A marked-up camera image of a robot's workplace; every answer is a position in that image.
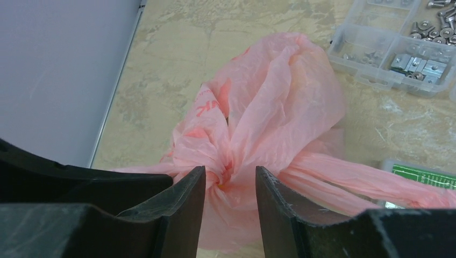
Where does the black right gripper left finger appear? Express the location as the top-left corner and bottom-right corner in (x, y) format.
(117, 166), (206, 257)

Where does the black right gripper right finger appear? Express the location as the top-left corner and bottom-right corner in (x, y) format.
(255, 166), (378, 257)

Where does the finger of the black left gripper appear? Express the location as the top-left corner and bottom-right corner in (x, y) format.
(1, 140), (173, 215)

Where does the pink plastic bag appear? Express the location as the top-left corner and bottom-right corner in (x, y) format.
(122, 33), (455, 252)

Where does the green labelled small plastic case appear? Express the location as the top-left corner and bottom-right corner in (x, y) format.
(369, 159), (455, 209)

